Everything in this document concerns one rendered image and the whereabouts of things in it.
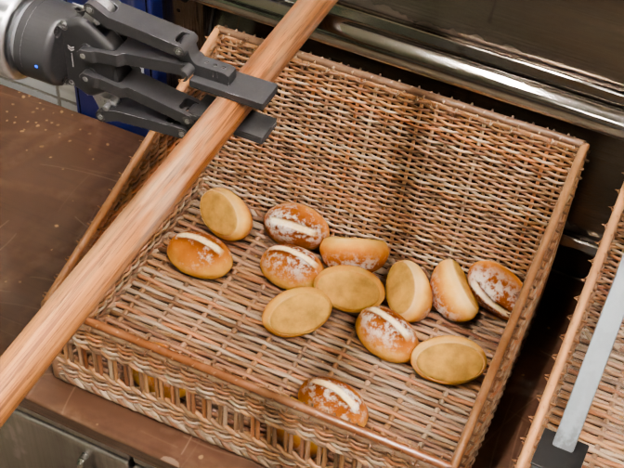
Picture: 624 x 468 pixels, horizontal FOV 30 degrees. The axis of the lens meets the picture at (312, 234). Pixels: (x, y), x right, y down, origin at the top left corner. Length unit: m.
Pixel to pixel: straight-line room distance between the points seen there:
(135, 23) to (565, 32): 0.66
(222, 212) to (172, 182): 0.78
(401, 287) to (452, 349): 0.13
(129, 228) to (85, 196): 0.94
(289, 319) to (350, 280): 0.10
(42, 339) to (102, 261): 0.08
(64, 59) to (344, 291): 0.67
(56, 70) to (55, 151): 0.84
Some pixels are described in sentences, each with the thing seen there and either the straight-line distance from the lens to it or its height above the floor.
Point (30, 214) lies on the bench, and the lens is 1.81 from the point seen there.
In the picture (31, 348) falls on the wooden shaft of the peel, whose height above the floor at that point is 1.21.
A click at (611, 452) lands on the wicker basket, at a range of 1.57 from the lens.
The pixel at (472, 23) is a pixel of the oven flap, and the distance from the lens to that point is 1.53.
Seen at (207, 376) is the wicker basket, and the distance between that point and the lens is 1.40.
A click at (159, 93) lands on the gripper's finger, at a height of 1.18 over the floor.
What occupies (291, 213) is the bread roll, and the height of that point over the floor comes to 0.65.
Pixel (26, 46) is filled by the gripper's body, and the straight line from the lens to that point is 1.06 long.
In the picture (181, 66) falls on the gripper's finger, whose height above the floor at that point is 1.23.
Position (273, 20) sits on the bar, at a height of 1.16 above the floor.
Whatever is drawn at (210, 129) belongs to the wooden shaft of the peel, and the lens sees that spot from 0.96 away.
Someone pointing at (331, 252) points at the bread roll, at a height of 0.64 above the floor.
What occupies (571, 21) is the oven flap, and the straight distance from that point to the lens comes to 1.50.
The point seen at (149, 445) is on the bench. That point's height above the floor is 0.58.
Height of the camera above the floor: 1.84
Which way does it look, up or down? 46 degrees down
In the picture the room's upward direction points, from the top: 4 degrees clockwise
